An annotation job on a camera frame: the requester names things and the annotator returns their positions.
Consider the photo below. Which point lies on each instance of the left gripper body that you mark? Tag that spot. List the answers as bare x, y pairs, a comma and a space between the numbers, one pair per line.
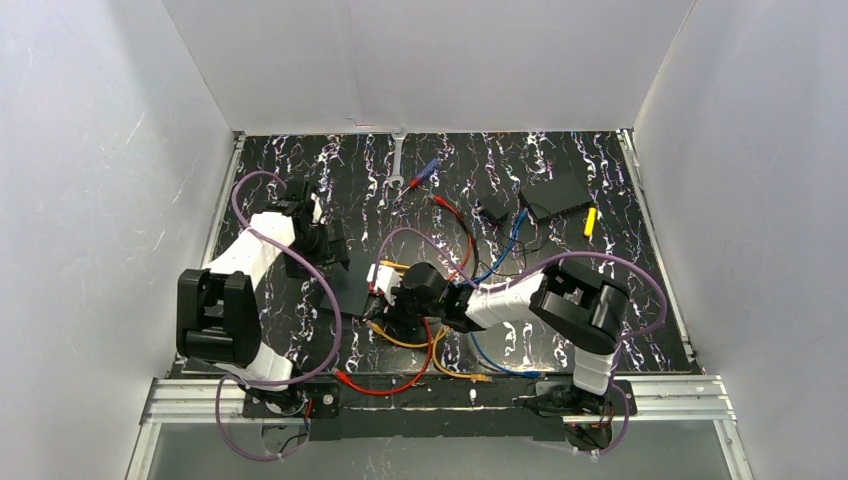
334, 245

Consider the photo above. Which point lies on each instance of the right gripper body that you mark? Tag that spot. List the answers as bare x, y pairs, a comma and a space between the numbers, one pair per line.
386, 307

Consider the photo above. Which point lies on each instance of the black network switch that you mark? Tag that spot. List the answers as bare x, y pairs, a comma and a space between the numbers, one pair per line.
559, 195
350, 285

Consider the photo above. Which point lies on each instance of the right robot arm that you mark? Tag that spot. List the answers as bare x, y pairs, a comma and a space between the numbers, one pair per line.
580, 304

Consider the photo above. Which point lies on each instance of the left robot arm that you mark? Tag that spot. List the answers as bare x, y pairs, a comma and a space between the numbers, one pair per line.
217, 316

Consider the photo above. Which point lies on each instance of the small black power adapter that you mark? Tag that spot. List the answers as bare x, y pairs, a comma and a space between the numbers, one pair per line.
494, 210

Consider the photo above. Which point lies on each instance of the silver wrench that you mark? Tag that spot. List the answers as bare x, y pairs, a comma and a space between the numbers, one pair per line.
396, 179

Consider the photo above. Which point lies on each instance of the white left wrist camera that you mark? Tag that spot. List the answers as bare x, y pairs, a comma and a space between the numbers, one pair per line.
317, 209

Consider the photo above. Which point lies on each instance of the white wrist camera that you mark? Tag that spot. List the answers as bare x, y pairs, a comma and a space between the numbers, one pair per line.
317, 209
383, 280

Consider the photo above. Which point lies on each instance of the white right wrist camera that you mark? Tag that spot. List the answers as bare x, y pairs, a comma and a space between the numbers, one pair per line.
383, 280

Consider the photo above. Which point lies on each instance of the blue handled screwdriver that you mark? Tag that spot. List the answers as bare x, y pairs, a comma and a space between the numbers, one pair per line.
422, 175

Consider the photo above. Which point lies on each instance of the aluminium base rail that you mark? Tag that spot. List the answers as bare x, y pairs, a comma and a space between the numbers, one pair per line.
647, 397

